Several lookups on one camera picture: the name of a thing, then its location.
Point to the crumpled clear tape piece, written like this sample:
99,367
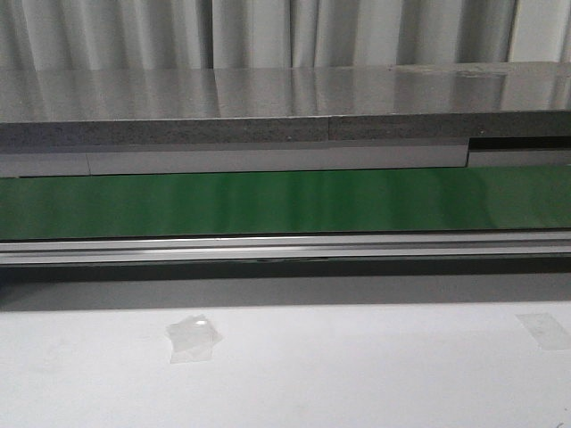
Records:
192,339

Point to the green conveyor belt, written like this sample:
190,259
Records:
283,203

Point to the white panel under countertop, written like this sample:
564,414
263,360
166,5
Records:
406,153

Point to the grey stone countertop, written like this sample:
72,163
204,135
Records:
77,109

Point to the flat clear tape strip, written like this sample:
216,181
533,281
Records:
546,330

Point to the white pleated curtain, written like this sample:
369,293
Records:
148,35

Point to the aluminium conveyor rail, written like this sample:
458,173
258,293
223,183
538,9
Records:
301,247

